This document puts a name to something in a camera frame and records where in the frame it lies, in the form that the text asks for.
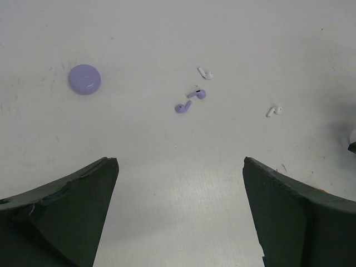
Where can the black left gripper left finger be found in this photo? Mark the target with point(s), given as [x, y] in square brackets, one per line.
[61, 222]

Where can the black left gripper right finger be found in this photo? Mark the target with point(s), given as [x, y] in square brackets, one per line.
[296, 224]

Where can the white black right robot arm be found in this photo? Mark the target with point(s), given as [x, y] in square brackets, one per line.
[352, 142]

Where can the lilac round charging case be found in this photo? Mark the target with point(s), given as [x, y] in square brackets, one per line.
[84, 79]

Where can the white earbud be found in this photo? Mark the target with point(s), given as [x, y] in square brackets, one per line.
[275, 110]
[205, 74]

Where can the lilac earbud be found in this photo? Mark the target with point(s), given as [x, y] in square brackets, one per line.
[200, 94]
[182, 108]

